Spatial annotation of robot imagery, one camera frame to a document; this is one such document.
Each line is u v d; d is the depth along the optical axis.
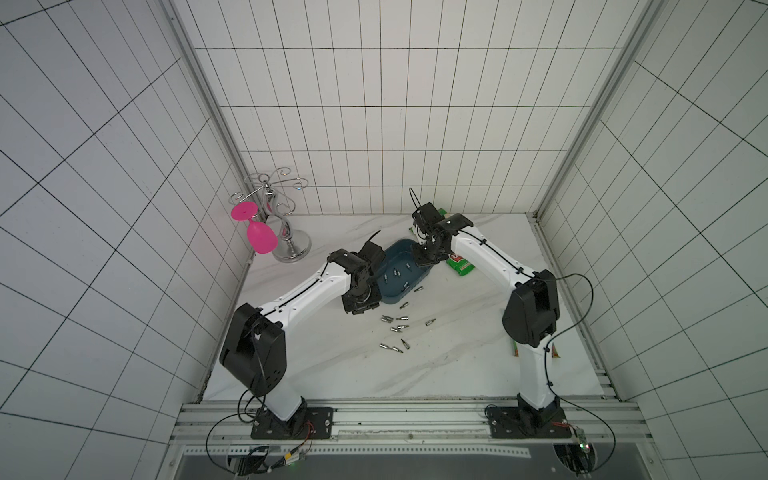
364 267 0.62
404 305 0.94
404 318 0.91
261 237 0.91
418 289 0.98
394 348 0.85
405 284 0.98
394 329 0.89
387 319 0.90
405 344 0.86
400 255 1.06
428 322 0.90
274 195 0.90
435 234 0.66
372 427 0.74
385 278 1.00
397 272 1.01
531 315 0.52
